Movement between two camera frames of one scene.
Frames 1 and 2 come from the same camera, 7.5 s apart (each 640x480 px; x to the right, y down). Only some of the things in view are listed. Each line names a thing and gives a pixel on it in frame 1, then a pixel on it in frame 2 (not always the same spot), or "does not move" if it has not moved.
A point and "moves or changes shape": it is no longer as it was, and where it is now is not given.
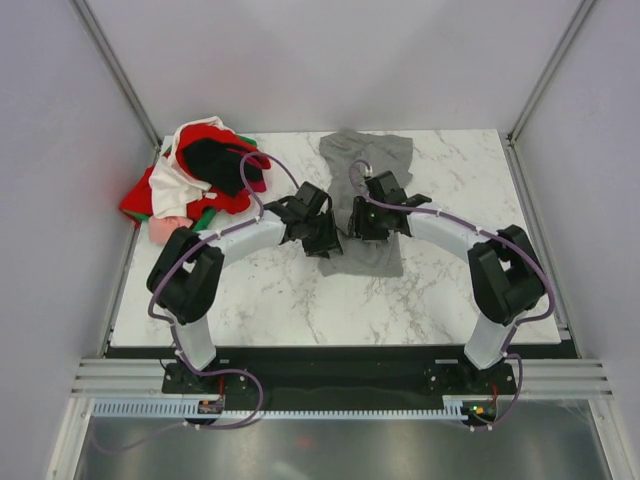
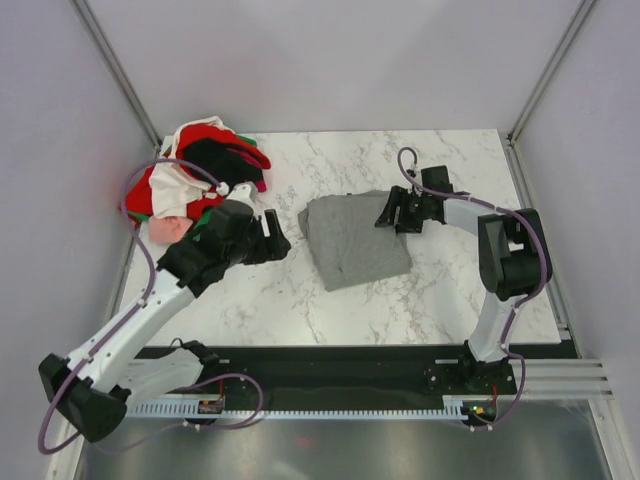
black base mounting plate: (247, 378) does not move
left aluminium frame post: (101, 42) does not move
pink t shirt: (160, 229) does not move
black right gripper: (360, 226) -> (399, 198)
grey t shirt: (363, 257) moves or changes shape
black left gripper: (328, 241) -> (275, 247)
